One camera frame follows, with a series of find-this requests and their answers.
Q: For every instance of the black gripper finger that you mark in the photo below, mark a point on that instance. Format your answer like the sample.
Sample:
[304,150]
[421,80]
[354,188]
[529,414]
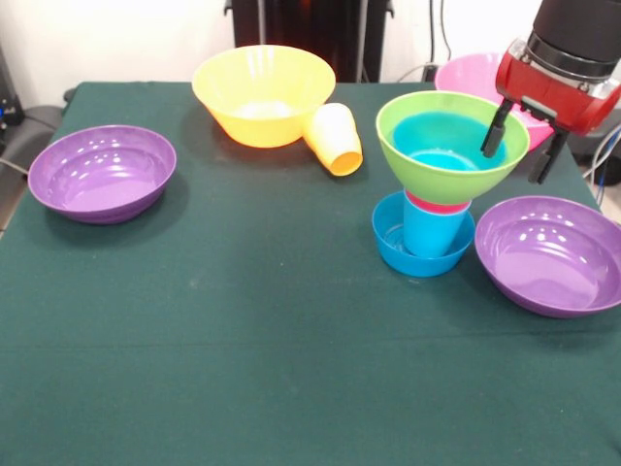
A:
[496,128]
[548,157]

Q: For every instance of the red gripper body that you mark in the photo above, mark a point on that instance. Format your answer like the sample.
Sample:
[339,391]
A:
[548,94]

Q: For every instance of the blue bowl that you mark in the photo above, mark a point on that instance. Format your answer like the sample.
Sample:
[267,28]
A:
[422,267]
[436,136]

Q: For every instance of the pink bowl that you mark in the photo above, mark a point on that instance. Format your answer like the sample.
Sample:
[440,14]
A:
[466,73]

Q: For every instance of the green bowl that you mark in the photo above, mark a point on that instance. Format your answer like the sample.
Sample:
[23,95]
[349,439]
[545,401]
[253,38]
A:
[446,187]

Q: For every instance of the red cup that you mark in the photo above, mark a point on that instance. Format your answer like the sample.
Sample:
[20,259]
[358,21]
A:
[436,208]

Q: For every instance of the purple bowl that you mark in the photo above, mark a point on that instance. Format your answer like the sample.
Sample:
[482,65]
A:
[97,184]
[548,272]

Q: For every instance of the blue cup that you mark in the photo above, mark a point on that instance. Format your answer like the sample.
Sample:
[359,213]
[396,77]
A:
[432,235]

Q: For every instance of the orange cup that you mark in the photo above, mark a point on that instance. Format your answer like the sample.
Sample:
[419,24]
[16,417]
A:
[335,145]

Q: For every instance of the orange bowl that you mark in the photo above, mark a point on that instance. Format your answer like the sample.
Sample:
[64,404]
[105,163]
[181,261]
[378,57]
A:
[262,131]

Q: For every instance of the black computer tower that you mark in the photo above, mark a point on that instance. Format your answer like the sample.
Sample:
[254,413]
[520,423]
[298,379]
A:
[9,97]

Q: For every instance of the dark green tablecloth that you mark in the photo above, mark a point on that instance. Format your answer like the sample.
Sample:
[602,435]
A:
[194,388]

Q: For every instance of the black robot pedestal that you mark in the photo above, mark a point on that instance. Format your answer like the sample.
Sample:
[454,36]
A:
[315,29]

